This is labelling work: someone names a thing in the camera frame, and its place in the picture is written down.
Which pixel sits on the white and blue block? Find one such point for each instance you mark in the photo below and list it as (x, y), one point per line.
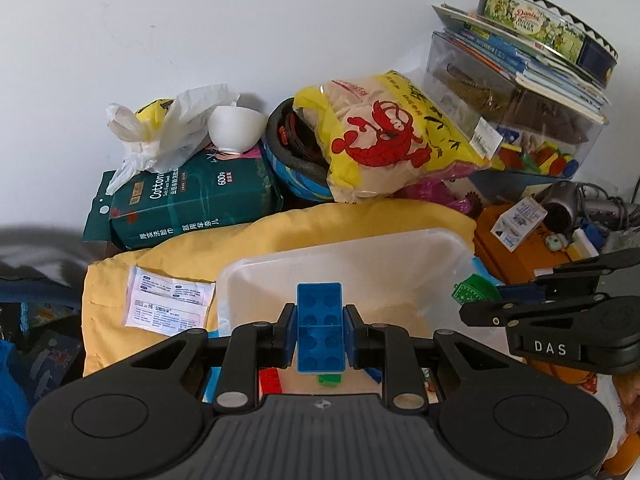
(585, 245)

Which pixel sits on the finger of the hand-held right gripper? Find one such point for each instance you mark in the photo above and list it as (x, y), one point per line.
(520, 292)
(500, 312)

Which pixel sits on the pink plastic toy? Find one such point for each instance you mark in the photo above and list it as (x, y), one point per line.
(450, 200)

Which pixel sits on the grey hair dryer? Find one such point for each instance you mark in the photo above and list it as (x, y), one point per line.
(562, 205)

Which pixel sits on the orange box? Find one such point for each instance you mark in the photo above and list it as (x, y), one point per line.
(530, 260)

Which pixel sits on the stack of thin books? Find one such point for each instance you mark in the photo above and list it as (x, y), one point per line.
(500, 47)

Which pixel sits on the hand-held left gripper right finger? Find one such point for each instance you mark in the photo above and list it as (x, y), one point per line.
(353, 341)

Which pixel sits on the white plastic bag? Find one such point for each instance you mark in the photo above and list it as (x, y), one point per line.
(175, 125)

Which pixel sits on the white price tag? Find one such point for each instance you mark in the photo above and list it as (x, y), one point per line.
(486, 136)

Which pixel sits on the pile of colourful plastic shapes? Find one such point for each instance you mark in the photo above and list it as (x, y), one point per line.
(540, 157)

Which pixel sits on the yellow cloth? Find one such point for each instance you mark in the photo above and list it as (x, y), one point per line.
(200, 255)

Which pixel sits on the pile of colourful toy bricks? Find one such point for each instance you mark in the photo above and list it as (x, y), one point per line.
(270, 379)

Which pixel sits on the small white carton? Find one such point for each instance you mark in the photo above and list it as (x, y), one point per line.
(517, 222)

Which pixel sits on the white ceramic bowl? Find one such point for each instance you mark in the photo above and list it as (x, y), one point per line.
(235, 127)

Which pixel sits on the blue and black helmet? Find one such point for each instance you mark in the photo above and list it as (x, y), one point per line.
(295, 170)

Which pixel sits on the blue bag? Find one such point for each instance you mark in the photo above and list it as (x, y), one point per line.
(30, 350)

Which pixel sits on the blue toy building block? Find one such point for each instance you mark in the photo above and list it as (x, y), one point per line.
(320, 325)

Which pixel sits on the yellow packet in bag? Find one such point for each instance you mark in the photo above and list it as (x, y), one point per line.
(150, 112)

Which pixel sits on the round printed cookie tin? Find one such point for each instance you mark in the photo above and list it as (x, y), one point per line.
(530, 20)

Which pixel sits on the yellow shrimp print snack bag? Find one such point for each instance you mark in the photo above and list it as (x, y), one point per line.
(390, 135)

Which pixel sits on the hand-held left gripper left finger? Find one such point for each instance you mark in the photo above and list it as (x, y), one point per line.
(289, 341)

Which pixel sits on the clear plastic storage box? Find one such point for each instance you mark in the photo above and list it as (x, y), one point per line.
(380, 280)

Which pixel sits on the green plastic toy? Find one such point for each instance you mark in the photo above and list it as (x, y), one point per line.
(472, 287)

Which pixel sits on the dark green tissue pack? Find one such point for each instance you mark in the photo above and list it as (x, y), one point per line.
(200, 200)

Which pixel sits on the clear plastic toy case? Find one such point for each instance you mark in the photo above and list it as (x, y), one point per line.
(525, 105)

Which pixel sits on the small teal toy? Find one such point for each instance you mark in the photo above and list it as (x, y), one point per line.
(556, 242)

